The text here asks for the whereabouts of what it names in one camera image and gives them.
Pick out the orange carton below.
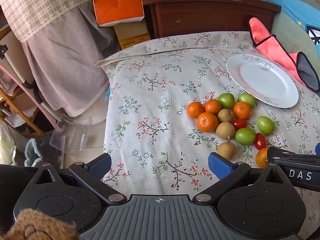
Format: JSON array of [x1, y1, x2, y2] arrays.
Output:
[[93, 0, 145, 27]]

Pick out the brown cardboard box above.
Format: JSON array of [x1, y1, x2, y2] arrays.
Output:
[[114, 20, 152, 50]]

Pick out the clear plastic container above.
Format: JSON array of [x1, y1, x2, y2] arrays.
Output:
[[49, 115, 105, 155]]

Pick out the brown fuzzy cloth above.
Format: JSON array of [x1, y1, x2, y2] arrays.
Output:
[[2, 209, 80, 240]]

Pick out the light green knit slippers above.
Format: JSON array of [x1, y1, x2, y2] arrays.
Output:
[[24, 137, 50, 167]]

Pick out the mandarin orange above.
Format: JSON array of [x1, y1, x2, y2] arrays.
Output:
[[186, 101, 204, 119], [196, 112, 219, 133], [233, 102, 251, 120], [255, 148, 270, 169], [204, 99, 222, 115]]

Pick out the blue plush cushion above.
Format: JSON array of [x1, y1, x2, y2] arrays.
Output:
[[250, 0, 320, 52]]

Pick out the white plate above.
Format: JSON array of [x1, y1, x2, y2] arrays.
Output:
[[226, 54, 299, 109]]

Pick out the white tube with black clamp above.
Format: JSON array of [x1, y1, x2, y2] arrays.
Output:
[[0, 44, 33, 88]]

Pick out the beige checked cloth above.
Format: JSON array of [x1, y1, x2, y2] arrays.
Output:
[[0, 0, 97, 43]]

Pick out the brown kiwi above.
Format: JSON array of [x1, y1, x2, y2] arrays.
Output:
[[216, 135, 236, 160], [215, 122, 236, 139], [217, 109, 236, 124]]

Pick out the pink tube rack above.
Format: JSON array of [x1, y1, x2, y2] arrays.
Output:
[[0, 64, 65, 133]]

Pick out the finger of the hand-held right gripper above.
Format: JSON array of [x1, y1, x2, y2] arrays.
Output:
[[267, 147, 316, 159], [272, 156, 320, 167]]

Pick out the green cushion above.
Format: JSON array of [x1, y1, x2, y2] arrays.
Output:
[[271, 12, 320, 63]]

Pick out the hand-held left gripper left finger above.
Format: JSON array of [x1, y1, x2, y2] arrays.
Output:
[[34, 153, 127, 203]]

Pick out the green jujube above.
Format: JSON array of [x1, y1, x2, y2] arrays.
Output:
[[257, 116, 275, 135], [237, 93, 256, 107], [235, 128, 256, 146], [217, 93, 235, 110]]

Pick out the red cherry tomato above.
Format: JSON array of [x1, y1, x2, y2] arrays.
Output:
[[254, 133, 266, 151], [232, 118, 248, 130]]

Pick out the pink cloth with black trim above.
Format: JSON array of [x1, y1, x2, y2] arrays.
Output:
[[248, 17, 320, 92]]

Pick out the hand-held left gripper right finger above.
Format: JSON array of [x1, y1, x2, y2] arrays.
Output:
[[192, 152, 290, 204]]

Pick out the wooden rack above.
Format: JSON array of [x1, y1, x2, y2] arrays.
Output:
[[0, 87, 47, 138]]

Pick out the floral tablecloth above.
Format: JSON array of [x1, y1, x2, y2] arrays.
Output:
[[95, 31, 320, 233]]

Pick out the brown wooden nightstand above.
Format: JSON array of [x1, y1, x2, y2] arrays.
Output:
[[141, 0, 282, 40]]

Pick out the grey-lilac waffle cloth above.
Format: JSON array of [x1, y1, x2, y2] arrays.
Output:
[[21, 5, 110, 118]]

